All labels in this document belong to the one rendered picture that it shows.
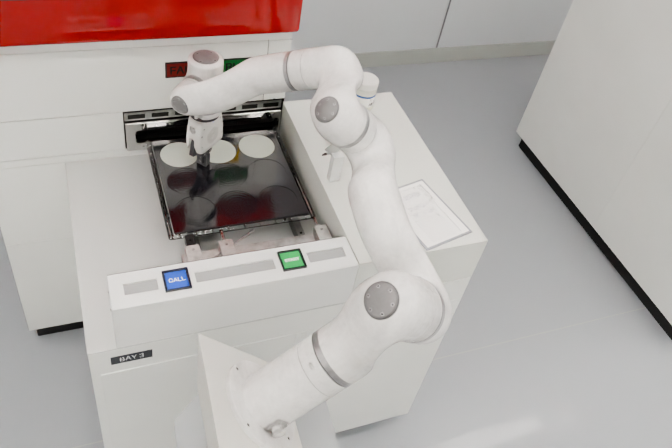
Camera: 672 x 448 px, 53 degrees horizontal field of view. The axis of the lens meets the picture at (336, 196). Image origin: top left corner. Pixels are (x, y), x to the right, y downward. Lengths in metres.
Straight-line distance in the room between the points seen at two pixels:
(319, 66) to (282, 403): 0.68
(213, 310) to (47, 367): 1.12
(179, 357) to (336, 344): 0.53
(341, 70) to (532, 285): 1.85
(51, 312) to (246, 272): 1.09
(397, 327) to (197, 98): 0.72
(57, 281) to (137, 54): 0.88
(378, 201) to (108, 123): 0.90
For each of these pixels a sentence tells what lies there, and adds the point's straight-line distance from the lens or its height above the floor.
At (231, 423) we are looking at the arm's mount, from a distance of 1.30.
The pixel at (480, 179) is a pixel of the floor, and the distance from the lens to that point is 3.43.
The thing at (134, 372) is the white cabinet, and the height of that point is 0.71.
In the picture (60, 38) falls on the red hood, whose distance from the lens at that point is 1.70.
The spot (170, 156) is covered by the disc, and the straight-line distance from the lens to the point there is 1.87.
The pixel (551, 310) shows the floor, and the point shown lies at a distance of 3.00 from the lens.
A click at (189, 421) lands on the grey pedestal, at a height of 0.82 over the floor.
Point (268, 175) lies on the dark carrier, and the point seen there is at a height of 0.90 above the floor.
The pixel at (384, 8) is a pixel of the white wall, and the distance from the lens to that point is 3.83.
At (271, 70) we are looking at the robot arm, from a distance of 1.51.
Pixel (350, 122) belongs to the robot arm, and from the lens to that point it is 1.29.
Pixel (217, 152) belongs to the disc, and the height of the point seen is 0.90.
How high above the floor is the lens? 2.14
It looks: 43 degrees down
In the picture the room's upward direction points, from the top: 12 degrees clockwise
